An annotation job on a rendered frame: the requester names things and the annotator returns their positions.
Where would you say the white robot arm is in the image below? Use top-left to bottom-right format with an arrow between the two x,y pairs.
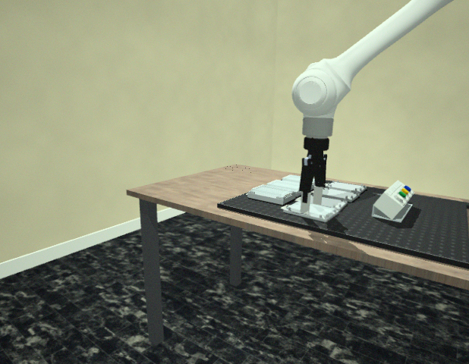
291,0 -> 454,139

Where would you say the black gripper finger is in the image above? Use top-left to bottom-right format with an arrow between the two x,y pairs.
299,155 -> 320,214
313,154 -> 327,206

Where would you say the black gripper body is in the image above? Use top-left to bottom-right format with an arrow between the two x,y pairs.
304,137 -> 329,168

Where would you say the white button panel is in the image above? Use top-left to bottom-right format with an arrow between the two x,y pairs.
372,180 -> 414,222

